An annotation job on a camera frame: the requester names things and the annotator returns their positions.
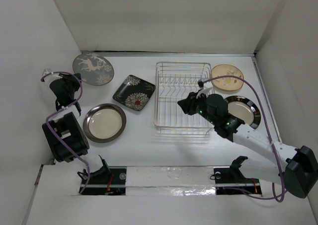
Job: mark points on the beige leaf pattern plate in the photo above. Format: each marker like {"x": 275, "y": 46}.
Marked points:
{"x": 227, "y": 83}

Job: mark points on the steel wire dish rack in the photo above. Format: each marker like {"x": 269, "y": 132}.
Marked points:
{"x": 174, "y": 81}

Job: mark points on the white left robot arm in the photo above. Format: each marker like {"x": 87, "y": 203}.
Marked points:
{"x": 63, "y": 133}

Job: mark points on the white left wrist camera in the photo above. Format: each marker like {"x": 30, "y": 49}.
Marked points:
{"x": 48, "y": 76}

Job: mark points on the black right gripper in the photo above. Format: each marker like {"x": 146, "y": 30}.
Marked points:
{"x": 188, "y": 105}

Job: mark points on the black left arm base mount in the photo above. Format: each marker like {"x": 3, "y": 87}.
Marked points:
{"x": 109, "y": 181}

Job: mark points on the cream plate brown rim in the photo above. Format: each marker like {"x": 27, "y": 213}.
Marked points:
{"x": 104, "y": 123}

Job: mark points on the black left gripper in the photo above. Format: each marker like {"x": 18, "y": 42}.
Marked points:
{"x": 71, "y": 79}

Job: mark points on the grey reindeer round plate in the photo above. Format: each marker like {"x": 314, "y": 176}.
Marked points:
{"x": 94, "y": 69}

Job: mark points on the black floral square plate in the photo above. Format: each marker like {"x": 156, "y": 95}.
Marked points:
{"x": 134, "y": 92}

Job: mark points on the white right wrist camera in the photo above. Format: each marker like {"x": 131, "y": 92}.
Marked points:
{"x": 205, "y": 88}

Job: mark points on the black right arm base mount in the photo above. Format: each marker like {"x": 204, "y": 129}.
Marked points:
{"x": 230, "y": 181}

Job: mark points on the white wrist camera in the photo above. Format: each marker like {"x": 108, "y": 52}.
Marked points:
{"x": 48, "y": 76}
{"x": 205, "y": 88}

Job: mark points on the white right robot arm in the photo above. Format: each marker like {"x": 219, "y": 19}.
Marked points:
{"x": 295, "y": 168}

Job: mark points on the cream plate black glossy rim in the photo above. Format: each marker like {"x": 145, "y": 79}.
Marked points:
{"x": 245, "y": 109}

